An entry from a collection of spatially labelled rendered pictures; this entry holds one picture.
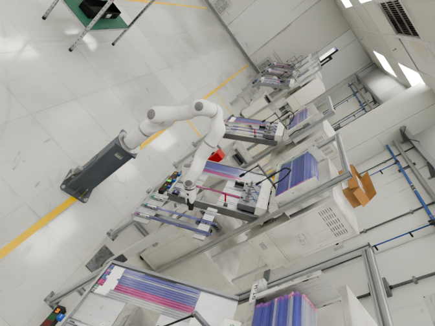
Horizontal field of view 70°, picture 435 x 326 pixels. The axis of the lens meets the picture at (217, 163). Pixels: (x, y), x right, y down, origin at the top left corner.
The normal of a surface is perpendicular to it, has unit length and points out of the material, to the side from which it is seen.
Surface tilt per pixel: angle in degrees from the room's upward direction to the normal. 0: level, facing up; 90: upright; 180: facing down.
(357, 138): 90
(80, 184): 90
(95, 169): 90
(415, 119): 90
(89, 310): 44
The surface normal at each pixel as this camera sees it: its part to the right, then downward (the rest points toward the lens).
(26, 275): 0.75, -0.49
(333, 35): -0.26, 0.41
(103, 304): 0.11, -0.89
